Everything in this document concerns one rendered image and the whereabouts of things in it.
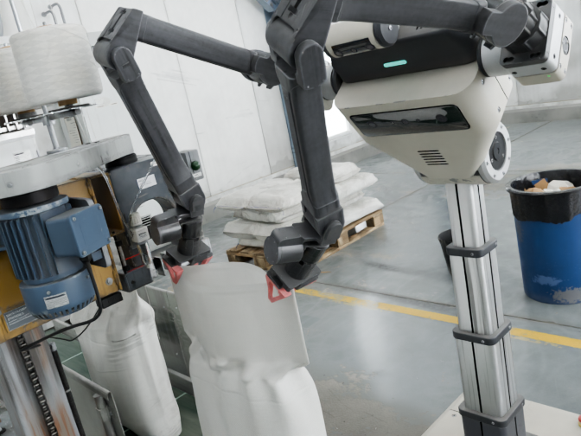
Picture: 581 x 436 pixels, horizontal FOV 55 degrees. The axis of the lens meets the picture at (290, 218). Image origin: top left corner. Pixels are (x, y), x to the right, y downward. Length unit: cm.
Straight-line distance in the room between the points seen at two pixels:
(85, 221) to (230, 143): 570
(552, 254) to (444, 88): 213
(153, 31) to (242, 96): 582
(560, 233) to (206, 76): 463
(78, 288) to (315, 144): 64
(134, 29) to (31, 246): 50
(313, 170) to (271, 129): 635
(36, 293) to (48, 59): 49
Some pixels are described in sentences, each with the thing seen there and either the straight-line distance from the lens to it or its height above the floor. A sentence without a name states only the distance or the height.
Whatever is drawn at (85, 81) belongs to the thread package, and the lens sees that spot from 132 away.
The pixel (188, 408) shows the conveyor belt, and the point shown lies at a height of 38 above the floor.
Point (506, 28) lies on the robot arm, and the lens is 106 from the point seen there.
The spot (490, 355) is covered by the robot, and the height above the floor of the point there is 64.
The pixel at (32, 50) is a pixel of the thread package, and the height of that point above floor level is 164.
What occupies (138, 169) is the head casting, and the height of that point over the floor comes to 132.
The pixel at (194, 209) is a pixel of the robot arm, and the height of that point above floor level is 122.
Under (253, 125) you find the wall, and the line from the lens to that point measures 713.
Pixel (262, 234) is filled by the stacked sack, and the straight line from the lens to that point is 442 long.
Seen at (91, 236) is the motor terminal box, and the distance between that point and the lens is 125.
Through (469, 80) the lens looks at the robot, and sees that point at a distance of 124.
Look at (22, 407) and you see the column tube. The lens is 162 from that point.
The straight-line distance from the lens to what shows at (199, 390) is 159.
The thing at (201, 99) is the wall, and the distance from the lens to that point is 669.
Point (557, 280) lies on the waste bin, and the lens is 335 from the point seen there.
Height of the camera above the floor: 149
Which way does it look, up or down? 14 degrees down
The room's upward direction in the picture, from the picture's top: 12 degrees counter-clockwise
